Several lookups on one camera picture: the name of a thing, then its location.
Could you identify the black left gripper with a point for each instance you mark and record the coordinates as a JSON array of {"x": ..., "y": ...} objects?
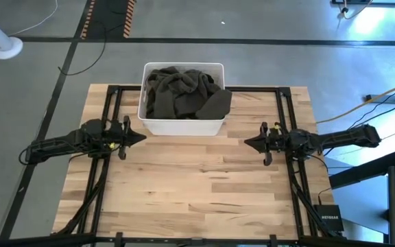
[{"x": 118, "y": 135}]

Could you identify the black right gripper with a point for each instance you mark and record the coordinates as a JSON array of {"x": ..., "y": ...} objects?
[{"x": 276, "y": 142}]

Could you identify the dark olive garment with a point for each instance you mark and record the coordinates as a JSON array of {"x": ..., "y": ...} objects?
[{"x": 180, "y": 92}]

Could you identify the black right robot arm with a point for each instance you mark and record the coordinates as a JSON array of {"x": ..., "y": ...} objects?
[{"x": 338, "y": 139}]

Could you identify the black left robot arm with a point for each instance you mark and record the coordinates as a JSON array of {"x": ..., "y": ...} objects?
[{"x": 57, "y": 142}]

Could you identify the white plastic bin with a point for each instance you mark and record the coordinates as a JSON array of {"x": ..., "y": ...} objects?
[{"x": 180, "y": 127}]

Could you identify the black hazard striped floor mat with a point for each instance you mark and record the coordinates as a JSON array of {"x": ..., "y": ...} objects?
[{"x": 108, "y": 17}]

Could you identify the grey metal floor foot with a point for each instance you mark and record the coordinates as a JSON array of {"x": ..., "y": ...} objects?
[{"x": 384, "y": 99}]

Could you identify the white pole with round base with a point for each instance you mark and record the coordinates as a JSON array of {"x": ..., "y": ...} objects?
[{"x": 5, "y": 48}]

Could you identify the black aluminium table frame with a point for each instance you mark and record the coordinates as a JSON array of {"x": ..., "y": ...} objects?
[{"x": 252, "y": 89}]

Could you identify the black Netgear network switch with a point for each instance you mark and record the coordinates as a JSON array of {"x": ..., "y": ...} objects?
[{"x": 328, "y": 217}]

